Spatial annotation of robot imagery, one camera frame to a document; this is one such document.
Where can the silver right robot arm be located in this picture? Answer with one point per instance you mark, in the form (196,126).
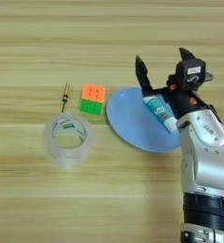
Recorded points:
(205,158)

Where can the clear tape roll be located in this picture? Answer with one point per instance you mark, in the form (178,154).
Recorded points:
(50,148)

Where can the teal and white glue stick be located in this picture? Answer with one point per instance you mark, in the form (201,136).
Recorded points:
(159,110)

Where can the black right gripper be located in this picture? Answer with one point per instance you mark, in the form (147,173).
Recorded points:
(183,101)

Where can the colourful puzzle cube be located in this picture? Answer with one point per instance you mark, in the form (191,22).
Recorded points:
(92,98)

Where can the blue oval plate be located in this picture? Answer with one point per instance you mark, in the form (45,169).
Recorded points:
(129,120)

